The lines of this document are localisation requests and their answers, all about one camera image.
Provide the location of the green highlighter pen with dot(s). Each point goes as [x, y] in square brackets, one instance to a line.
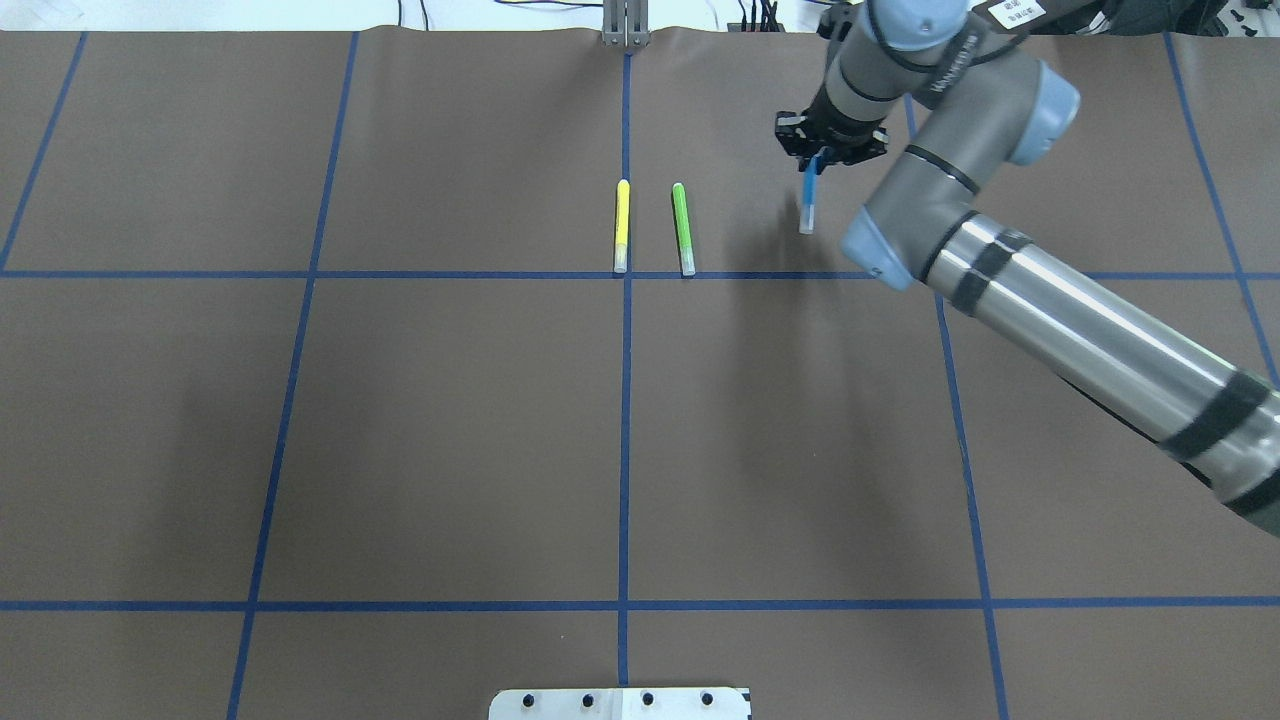
[683, 229]

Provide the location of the blue highlighter pen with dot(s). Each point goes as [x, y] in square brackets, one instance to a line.
[809, 195]

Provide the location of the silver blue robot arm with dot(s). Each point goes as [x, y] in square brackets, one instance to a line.
[1044, 164]

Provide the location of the aluminium frame post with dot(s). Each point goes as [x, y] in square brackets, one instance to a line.
[625, 24]

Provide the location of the yellow highlighter pen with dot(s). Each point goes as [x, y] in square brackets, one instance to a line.
[622, 222]

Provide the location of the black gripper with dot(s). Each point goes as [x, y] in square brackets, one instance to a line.
[838, 133]

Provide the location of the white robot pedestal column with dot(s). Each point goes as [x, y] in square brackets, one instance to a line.
[676, 702]

